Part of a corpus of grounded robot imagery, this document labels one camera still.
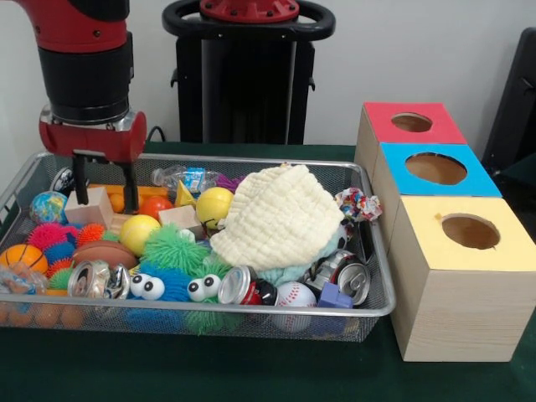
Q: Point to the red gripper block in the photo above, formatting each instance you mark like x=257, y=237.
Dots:
x=92, y=138

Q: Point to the yellow smiley ball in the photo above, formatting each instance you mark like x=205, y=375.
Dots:
x=213, y=207

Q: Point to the blue spiky ball with eyes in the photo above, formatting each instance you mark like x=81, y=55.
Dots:
x=163, y=283

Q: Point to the cream knitted cloth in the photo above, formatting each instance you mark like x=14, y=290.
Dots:
x=276, y=218

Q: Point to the mint green knitted cloth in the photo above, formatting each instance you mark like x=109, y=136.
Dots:
x=285, y=273

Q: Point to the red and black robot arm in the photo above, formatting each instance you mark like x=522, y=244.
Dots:
x=84, y=50

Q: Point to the shallow clear mesh bin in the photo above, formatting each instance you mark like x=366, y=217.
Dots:
x=373, y=276

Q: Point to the wooden box with three holes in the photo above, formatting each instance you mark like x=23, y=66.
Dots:
x=452, y=293

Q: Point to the pale wooden cube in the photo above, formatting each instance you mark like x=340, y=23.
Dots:
x=90, y=209

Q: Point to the plain yellow ball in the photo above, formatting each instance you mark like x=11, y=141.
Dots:
x=139, y=234

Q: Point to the red crushed can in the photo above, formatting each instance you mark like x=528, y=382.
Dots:
x=247, y=286

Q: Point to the dark green table cloth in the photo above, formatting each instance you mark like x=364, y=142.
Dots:
x=251, y=368

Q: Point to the silver crushed can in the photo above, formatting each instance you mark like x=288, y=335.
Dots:
x=352, y=280

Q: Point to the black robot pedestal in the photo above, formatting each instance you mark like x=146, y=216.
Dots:
x=243, y=84

